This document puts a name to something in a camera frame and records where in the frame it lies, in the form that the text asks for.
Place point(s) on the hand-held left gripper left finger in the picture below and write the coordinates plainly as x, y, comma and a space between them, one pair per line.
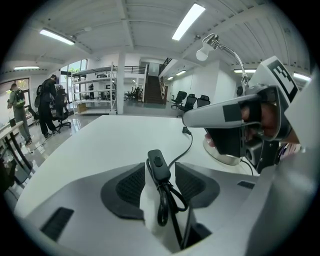
82, 200

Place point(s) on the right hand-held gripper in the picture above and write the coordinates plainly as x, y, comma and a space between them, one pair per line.
280, 80

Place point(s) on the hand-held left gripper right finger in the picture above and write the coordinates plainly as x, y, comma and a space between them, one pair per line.
225, 195

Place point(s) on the white gooseneck desk lamp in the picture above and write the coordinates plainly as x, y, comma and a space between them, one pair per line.
203, 53

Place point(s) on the person's right hand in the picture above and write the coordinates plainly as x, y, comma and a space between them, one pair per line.
267, 120

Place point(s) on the black office chair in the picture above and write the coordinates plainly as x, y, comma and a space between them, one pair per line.
203, 101
61, 107
190, 102
180, 96

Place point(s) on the dark staircase with railing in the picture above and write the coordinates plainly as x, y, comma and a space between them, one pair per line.
152, 90

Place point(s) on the cardboard box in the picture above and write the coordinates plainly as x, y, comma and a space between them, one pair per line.
81, 108

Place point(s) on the white desk with black legs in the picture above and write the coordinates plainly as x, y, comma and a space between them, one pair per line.
10, 127

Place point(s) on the white metal storage rack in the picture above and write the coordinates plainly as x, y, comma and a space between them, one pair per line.
95, 82

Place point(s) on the large window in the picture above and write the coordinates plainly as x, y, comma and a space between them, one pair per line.
15, 87

